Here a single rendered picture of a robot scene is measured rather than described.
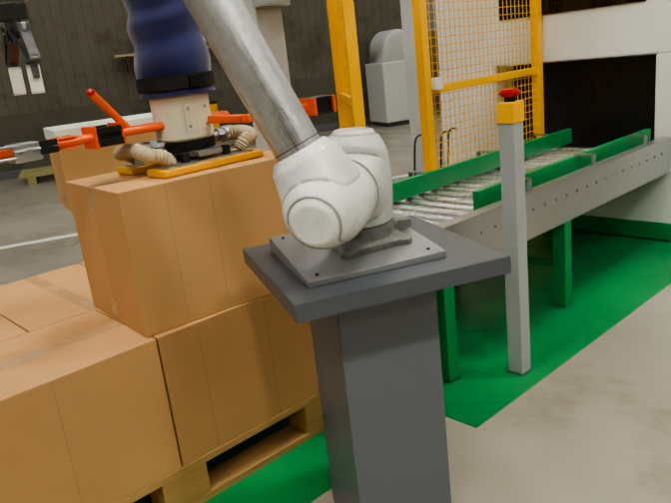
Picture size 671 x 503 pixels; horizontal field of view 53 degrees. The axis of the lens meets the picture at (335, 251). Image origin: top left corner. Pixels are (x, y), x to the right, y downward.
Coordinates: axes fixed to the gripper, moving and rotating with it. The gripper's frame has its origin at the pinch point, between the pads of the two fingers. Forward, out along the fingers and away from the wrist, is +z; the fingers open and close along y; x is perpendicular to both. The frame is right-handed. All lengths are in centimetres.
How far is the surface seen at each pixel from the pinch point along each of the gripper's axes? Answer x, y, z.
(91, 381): 7, -20, 72
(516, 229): -135, -51, 63
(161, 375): -11, -20, 78
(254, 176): -51, -19, 30
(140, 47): -31.9, -0.3, -8.1
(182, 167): -31.9, -12.6, 24.7
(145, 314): -11, -18, 60
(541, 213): -181, -32, 70
